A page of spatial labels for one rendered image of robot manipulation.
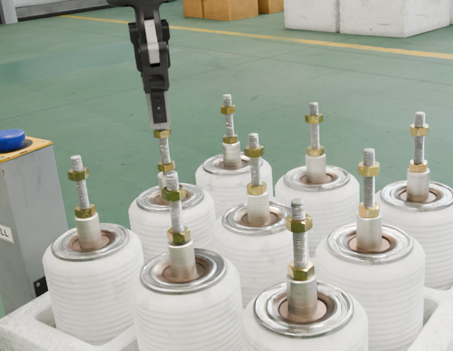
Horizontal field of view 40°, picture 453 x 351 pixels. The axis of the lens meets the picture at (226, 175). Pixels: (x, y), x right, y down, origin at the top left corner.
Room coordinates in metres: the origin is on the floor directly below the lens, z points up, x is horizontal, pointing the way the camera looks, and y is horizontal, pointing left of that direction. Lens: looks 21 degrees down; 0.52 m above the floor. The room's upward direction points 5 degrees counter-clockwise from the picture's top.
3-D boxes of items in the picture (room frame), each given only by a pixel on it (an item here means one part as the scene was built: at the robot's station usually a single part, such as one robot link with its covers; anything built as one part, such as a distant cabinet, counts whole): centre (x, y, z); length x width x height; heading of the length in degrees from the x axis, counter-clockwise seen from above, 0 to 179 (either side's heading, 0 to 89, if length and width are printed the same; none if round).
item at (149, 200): (0.64, 0.06, 0.25); 0.08 x 0.08 x 0.01
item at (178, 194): (0.48, 0.04, 0.33); 0.02 x 0.02 x 0.01; 2
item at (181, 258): (0.48, 0.04, 0.26); 0.02 x 0.02 x 0.03
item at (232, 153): (0.73, -0.01, 0.26); 0.02 x 0.02 x 0.03
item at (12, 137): (0.69, 0.25, 0.32); 0.04 x 0.04 x 0.02
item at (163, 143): (0.64, 0.06, 0.31); 0.01 x 0.01 x 0.08
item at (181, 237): (0.48, 0.04, 0.29); 0.02 x 0.02 x 0.01; 2
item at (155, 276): (0.48, 0.04, 0.25); 0.08 x 0.08 x 0.01
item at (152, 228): (0.64, 0.06, 0.16); 0.10 x 0.10 x 0.18
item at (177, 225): (0.48, 0.04, 0.30); 0.01 x 0.01 x 0.08
